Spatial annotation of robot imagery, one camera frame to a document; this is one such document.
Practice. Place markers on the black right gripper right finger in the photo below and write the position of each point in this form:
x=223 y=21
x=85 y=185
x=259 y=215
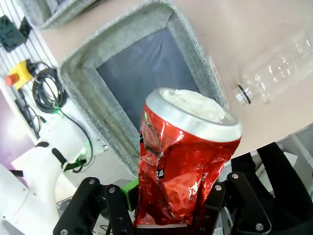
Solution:
x=247 y=208

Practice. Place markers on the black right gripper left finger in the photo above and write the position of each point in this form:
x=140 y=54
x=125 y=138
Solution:
x=85 y=210

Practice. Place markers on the crushed red soda can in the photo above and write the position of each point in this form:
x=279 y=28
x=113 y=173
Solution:
x=181 y=156

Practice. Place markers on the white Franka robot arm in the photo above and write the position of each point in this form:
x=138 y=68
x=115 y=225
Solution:
x=36 y=176

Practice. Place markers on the large grey felt basket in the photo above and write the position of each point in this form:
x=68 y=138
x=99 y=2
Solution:
x=97 y=93

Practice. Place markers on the black power strip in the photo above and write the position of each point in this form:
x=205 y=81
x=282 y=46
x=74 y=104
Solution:
x=25 y=110

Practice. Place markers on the clear plastic bottle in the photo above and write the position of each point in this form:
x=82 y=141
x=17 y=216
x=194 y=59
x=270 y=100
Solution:
x=276 y=71

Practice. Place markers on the yellow emergency stop button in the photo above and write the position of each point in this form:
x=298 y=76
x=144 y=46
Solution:
x=20 y=72

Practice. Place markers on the large black ribbed box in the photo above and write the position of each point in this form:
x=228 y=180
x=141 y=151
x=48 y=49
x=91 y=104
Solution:
x=9 y=34

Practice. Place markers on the small black box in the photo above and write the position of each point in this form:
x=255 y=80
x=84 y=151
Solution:
x=25 y=27

